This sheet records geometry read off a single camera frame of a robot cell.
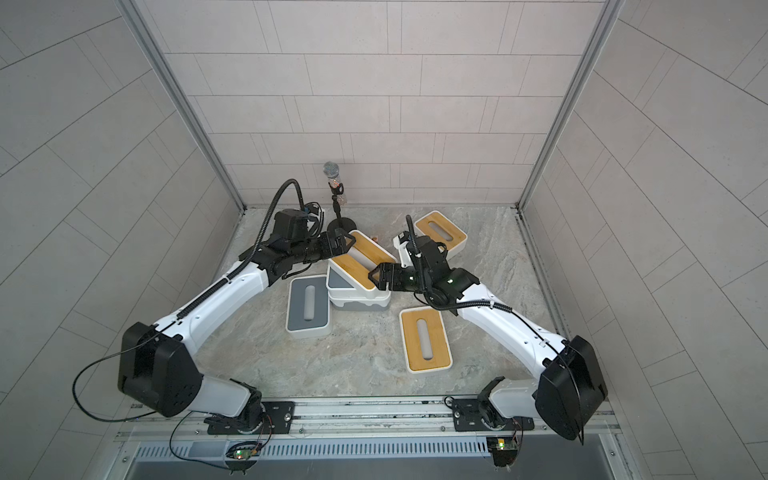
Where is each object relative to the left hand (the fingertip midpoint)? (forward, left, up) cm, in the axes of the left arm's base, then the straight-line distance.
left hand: (350, 240), depth 81 cm
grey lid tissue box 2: (-11, +14, -20) cm, 26 cm away
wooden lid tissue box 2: (-21, -21, -20) cm, 36 cm away
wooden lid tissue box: (-4, -4, -2) cm, 6 cm away
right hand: (-11, -9, -2) cm, 14 cm away
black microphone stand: (+22, +7, -5) cm, 24 cm away
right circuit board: (-45, -38, -20) cm, 62 cm away
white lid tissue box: (-12, -2, -14) cm, 18 cm away
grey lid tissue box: (-10, +3, -8) cm, 13 cm away
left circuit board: (-46, +21, -18) cm, 54 cm away
